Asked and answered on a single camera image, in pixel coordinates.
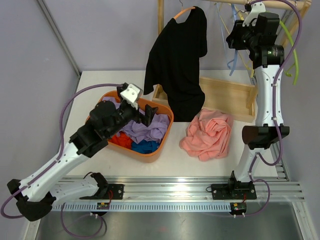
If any purple t shirt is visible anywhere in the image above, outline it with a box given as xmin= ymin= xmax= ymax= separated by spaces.
xmin=101 ymin=96 xmax=171 ymax=145

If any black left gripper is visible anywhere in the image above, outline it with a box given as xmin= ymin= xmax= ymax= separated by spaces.
xmin=105 ymin=101 xmax=158 ymax=139

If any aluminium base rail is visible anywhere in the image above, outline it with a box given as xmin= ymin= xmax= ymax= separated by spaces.
xmin=63 ymin=176 xmax=305 ymax=213

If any pink t shirt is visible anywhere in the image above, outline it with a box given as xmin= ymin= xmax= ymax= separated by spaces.
xmin=179 ymin=109 xmax=234 ymax=162

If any orange clothes hanger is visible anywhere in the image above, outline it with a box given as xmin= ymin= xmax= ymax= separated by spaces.
xmin=173 ymin=0 xmax=196 ymax=20

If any yellow clothes hanger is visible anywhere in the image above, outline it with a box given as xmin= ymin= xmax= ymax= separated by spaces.
xmin=214 ymin=2 xmax=247 ymax=34

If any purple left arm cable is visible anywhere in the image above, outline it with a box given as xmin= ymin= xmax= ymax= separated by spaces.
xmin=0 ymin=82 xmax=125 ymax=238

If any green clothes hanger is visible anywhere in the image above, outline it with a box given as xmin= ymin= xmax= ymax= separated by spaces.
xmin=278 ymin=19 xmax=300 ymax=86

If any blue t shirt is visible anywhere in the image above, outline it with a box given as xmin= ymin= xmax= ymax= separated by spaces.
xmin=131 ymin=140 xmax=160 ymax=154

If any wooden clothes rack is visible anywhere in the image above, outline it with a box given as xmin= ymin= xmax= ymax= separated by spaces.
xmin=151 ymin=0 xmax=312 ymax=123

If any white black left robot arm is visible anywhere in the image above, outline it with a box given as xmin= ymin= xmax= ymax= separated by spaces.
xmin=7 ymin=100 xmax=158 ymax=222

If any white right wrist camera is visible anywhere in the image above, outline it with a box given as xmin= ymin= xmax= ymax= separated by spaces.
xmin=242 ymin=1 xmax=266 ymax=27

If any orange plastic basket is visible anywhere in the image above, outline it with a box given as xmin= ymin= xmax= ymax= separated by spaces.
xmin=86 ymin=90 xmax=175 ymax=164

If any light blue clothes hanger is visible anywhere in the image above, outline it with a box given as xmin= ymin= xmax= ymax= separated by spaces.
xmin=216 ymin=3 xmax=248 ymax=76

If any black t shirt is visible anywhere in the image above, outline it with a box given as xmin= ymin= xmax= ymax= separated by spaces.
xmin=143 ymin=6 xmax=208 ymax=122

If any orange t shirt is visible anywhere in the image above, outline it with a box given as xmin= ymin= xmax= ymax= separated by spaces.
xmin=108 ymin=131 xmax=133 ymax=150

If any cream clothes hanger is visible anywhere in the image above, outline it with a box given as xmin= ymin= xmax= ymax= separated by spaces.
xmin=237 ymin=50 xmax=254 ymax=78

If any aluminium frame post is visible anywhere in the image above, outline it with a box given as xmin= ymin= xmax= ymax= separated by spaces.
xmin=35 ymin=0 xmax=82 ymax=79
xmin=251 ymin=69 xmax=291 ymax=181

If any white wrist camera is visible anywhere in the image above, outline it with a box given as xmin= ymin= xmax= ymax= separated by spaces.
xmin=242 ymin=1 xmax=266 ymax=27
xmin=120 ymin=83 xmax=143 ymax=110

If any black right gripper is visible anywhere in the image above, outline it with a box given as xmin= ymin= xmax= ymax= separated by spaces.
xmin=226 ymin=19 xmax=259 ymax=51

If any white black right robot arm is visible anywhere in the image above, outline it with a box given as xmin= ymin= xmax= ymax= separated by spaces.
xmin=210 ymin=12 xmax=290 ymax=200

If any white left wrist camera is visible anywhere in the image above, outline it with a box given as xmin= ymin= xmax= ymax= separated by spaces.
xmin=120 ymin=83 xmax=143 ymax=110

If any right aluminium frame post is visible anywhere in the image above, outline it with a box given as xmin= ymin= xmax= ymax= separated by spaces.
xmin=251 ymin=69 xmax=291 ymax=181

